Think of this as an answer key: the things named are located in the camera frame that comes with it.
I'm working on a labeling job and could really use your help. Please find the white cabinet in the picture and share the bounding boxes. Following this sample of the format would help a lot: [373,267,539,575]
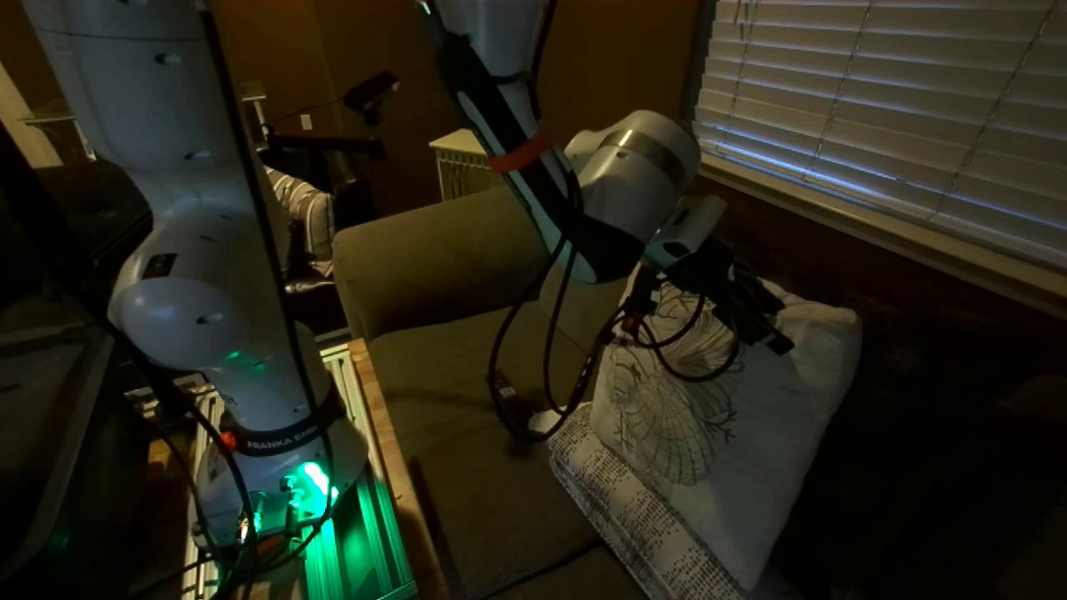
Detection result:
[426,126,508,206]

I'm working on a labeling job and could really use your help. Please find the white coral print pillow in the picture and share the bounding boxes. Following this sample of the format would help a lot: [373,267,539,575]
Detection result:
[581,263,868,595]

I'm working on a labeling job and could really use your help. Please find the grey flat panel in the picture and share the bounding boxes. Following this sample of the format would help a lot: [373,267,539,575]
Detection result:
[0,324,115,583]

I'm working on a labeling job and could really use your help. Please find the wooden robot mounting table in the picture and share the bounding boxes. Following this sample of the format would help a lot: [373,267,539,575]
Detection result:
[142,334,452,600]

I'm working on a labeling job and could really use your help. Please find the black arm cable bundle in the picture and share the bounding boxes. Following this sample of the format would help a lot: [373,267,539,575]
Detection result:
[198,0,746,451]

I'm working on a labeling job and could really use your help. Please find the white window sill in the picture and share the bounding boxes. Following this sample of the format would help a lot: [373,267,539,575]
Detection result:
[693,152,1067,327]

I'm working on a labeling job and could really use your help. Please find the small white tag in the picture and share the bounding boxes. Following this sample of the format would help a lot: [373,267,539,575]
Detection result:
[528,405,568,438]

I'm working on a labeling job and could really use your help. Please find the small black device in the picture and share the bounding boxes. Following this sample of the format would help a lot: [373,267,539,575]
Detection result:
[484,374,528,427]

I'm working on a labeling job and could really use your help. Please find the black base cables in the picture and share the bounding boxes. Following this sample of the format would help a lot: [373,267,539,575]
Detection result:
[128,375,337,600]

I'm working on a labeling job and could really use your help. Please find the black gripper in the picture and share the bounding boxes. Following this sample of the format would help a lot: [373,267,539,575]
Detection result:
[662,232,800,361]

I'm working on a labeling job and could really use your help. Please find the black fuzzy blanket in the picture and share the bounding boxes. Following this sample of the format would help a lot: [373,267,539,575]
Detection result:
[776,197,1067,600]

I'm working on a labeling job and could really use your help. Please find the white knit throw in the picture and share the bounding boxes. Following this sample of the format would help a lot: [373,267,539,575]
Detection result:
[263,164,339,260]

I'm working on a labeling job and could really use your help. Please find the white window blinds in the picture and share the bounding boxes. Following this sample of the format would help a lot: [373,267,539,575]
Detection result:
[693,0,1067,276]

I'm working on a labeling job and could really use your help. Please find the white grey knit pillow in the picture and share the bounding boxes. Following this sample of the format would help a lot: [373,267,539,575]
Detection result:
[544,403,760,600]

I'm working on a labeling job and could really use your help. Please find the olive green couch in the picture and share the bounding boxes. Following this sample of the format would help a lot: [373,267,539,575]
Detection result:
[329,178,1067,600]

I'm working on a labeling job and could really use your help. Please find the black camera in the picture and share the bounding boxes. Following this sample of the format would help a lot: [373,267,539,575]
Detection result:
[339,67,407,126]

